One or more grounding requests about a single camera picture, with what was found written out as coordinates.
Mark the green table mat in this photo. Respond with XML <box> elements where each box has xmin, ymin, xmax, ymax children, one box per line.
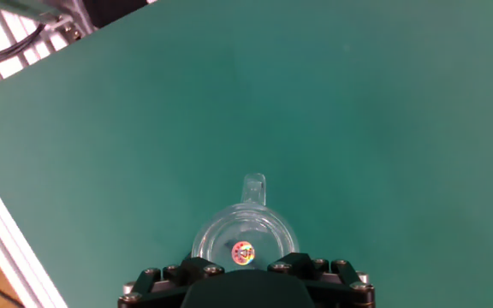
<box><xmin>0</xmin><ymin>0</ymin><xmax>493</xmax><ymax>308</ymax></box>

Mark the aluminium profile table frame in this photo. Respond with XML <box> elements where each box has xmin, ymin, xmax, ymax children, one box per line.
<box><xmin>0</xmin><ymin>0</ymin><xmax>157</xmax><ymax>308</ymax></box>

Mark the clear plastic cup with handle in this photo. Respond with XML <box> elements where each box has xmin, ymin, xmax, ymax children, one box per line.
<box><xmin>190</xmin><ymin>173</ymin><xmax>301</xmax><ymax>271</ymax></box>

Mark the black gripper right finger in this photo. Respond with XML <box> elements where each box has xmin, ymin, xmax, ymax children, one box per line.
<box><xmin>266</xmin><ymin>252</ymin><xmax>377</xmax><ymax>308</ymax></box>

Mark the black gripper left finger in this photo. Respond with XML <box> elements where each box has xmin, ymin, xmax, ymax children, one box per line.
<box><xmin>117</xmin><ymin>256</ymin><xmax>226</xmax><ymax>308</ymax></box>

